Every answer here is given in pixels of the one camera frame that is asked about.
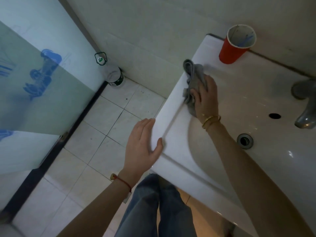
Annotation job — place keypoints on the person's left hand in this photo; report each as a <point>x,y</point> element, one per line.
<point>139,150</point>

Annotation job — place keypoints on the person's right hand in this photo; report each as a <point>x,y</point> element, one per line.
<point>207,101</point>

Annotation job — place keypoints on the person's right thumb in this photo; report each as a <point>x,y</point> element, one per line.
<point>195,96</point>

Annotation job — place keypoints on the person's left thumb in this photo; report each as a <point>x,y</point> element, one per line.
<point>157,146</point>

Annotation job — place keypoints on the gray cleaning cloth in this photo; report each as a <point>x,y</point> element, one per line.
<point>195,78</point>

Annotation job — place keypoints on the person's right forearm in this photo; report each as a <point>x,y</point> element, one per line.
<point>254,180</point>

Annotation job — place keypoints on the person's left forearm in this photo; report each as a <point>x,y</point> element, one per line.
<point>98,209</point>

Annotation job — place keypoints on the white ceramic sink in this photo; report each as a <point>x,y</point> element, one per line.
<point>246,96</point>

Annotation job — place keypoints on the red paper cup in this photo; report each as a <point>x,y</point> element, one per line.
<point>230,49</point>

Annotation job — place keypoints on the blue jeans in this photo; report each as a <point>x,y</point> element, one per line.
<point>153,212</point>

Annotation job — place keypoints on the metal sink drain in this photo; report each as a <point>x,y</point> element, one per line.
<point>245,140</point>

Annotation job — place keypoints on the clear plastic bottle green label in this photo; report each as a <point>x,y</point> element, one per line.
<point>114,76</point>

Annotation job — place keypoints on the black door sill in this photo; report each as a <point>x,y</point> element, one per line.
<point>56,145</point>

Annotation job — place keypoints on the gray metal faucet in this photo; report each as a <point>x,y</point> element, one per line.
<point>306,106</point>

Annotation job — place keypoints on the frosted glass shower door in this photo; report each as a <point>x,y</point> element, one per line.
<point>44,96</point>

